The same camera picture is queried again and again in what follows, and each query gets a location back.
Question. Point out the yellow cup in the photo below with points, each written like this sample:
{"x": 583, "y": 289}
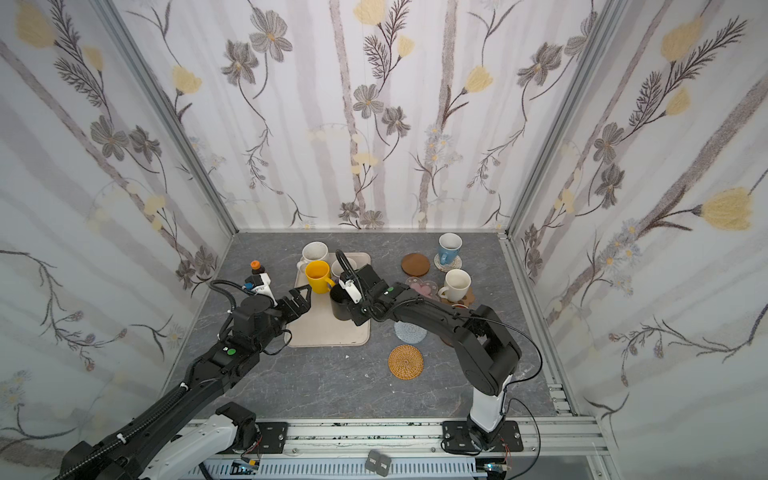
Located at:
{"x": 318, "y": 274}

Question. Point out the cork paw print coaster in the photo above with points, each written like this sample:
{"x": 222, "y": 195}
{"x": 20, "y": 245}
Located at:
{"x": 467, "y": 300}

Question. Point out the dark brown round wooden coaster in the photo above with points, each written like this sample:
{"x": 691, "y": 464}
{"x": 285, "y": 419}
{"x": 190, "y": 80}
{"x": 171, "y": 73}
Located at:
{"x": 415, "y": 265}

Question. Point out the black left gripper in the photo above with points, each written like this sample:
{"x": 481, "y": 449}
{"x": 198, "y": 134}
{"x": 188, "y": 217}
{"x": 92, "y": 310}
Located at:
{"x": 291, "y": 303}

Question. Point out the rattan wicker round coaster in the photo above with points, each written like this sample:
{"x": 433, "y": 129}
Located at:
{"x": 406, "y": 362}

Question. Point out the black cup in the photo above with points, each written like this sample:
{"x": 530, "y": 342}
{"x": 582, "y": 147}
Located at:
{"x": 341, "y": 303}

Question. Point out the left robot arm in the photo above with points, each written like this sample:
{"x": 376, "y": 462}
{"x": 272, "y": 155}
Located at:
{"x": 131, "y": 450}

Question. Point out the white speckled mug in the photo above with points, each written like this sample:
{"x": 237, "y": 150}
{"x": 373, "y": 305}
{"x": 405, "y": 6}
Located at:
{"x": 311, "y": 252}

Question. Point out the multicolour woven round coaster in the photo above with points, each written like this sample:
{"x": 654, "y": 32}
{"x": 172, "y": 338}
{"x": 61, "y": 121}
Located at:
{"x": 456, "y": 263}

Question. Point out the aluminium frame rail base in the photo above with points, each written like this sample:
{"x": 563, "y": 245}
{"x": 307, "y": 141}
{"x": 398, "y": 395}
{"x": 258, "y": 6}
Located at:
{"x": 528, "y": 448}

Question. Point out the lavender white cup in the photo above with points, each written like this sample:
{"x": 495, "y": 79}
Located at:
{"x": 337, "y": 269}

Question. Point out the grey-blue woven round coaster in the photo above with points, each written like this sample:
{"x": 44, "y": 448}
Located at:
{"x": 410, "y": 333}

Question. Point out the blue floral mug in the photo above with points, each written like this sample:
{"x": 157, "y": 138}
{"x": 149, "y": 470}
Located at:
{"x": 450, "y": 245}

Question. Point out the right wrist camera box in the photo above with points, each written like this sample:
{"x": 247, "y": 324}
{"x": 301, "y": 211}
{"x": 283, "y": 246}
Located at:
{"x": 353, "y": 289}

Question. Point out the pink flower silicone coaster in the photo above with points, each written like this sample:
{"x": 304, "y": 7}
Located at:
{"x": 426, "y": 288}

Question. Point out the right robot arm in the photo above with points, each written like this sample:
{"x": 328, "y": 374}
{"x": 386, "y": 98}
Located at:
{"x": 487, "y": 353}

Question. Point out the plain white mug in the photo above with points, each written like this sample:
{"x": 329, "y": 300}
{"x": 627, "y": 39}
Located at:
{"x": 456, "y": 285}

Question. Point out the brown bottle orange cap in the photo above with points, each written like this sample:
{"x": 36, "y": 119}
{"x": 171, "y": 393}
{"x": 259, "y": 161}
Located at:
{"x": 257, "y": 267}

